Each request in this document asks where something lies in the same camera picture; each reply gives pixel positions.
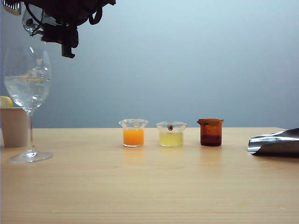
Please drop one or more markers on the clear cup with orange juice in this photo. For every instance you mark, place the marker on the clear cup with orange juice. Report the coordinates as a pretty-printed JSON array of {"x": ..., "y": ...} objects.
[{"x": 133, "y": 137}]

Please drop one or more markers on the clear cup with pale juice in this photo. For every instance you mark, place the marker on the clear cup with pale juice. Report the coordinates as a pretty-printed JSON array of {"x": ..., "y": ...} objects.
[{"x": 171, "y": 138}]

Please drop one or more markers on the smoky grey measuring cup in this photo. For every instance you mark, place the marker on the smoky grey measuring cup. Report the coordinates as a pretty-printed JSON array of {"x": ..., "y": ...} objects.
[{"x": 30, "y": 25}]

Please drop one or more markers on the clear wine glass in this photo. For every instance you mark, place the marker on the clear wine glass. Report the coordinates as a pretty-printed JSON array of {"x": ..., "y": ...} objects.
[{"x": 26, "y": 93}]

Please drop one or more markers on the beige paper cup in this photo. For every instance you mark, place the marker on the beige paper cup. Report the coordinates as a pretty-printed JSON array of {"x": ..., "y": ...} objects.
[{"x": 14, "y": 128}]

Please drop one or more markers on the yellow lemon slice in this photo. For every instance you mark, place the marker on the yellow lemon slice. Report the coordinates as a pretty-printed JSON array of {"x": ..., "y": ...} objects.
[{"x": 5, "y": 101}]

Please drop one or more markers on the amber glass measuring cup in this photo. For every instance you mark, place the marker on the amber glass measuring cup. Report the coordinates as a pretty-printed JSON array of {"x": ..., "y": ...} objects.
[{"x": 210, "y": 133}]

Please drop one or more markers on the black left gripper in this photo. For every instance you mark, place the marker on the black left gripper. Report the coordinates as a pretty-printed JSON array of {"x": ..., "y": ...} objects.
[{"x": 77, "y": 11}]

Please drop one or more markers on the silver foil bag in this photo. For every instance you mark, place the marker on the silver foil bag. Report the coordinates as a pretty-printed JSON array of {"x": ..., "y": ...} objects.
[{"x": 275, "y": 144}]

